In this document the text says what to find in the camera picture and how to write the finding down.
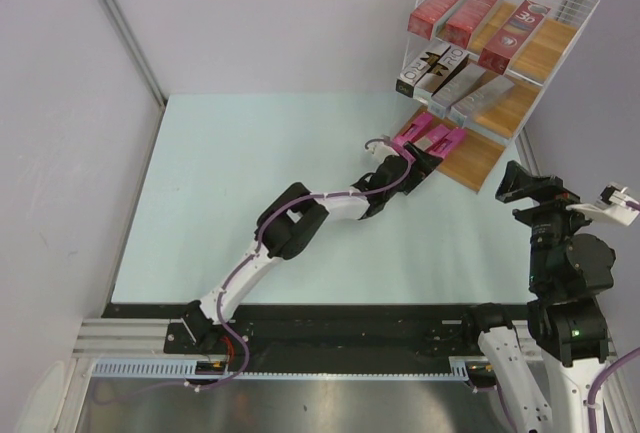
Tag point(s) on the slotted cable duct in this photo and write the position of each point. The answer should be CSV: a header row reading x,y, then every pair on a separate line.
x,y
159,368

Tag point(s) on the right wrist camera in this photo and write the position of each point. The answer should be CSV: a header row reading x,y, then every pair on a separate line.
x,y
616,204

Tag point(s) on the silver WR toothpaste box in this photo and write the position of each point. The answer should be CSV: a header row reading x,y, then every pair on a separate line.
x,y
417,68

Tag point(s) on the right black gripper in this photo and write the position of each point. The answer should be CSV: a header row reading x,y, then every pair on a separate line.
x,y
517,181

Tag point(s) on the white wire wooden shelf rack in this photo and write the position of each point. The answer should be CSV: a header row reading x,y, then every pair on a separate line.
x,y
492,132

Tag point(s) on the plain silver toothpaste box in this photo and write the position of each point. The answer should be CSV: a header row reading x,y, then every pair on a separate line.
x,y
463,83

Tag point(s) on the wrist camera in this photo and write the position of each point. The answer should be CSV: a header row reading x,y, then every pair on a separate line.
x,y
616,204
381,148

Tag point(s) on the pink toothpaste box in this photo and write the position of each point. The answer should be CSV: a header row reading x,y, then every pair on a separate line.
x,y
432,137
414,131
449,143

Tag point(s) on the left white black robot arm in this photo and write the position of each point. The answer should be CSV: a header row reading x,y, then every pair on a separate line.
x,y
290,223

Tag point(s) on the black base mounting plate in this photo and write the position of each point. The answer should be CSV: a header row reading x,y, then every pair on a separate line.
x,y
322,339

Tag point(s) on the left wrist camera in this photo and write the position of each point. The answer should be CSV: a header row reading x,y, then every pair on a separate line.
x,y
381,148

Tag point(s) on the silver O toothpaste box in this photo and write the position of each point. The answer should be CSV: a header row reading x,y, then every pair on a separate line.
x,y
451,63

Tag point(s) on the aluminium rail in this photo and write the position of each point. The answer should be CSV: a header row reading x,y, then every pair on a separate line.
x,y
121,338

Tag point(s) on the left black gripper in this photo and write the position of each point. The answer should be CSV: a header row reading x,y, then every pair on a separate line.
x,y
417,174

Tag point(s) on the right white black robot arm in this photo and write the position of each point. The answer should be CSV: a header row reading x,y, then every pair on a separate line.
x,y
568,268

